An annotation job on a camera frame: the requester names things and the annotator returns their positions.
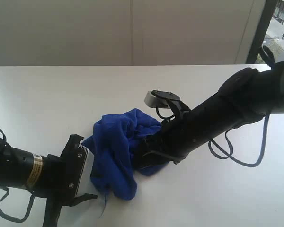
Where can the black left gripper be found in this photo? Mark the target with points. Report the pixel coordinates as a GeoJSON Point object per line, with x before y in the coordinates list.
{"type": "Point", "coordinates": [62, 177]}

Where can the black window frame post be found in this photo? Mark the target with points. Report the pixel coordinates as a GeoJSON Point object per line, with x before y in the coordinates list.
{"type": "Point", "coordinates": [268, 10]}

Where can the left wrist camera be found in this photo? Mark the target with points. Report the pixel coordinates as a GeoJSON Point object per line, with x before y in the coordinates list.
{"type": "Point", "coordinates": [84, 180]}

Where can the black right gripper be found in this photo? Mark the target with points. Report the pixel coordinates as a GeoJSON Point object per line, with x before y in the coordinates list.
{"type": "Point", "coordinates": [189, 129]}

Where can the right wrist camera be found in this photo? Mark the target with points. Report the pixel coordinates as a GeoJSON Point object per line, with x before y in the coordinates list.
{"type": "Point", "coordinates": [157, 98]}

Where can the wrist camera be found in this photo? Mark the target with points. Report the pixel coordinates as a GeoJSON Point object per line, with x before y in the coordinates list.
{"type": "Point", "coordinates": [157, 98]}
{"type": "Point", "coordinates": [84, 180]}

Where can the blue microfiber cloth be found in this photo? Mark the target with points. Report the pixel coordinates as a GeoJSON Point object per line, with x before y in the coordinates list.
{"type": "Point", "coordinates": [114, 141]}

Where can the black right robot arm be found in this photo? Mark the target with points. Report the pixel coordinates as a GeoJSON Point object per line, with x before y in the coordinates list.
{"type": "Point", "coordinates": [246, 97]}

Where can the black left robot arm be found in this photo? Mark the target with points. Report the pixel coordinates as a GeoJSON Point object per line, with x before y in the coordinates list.
{"type": "Point", "coordinates": [23, 170]}

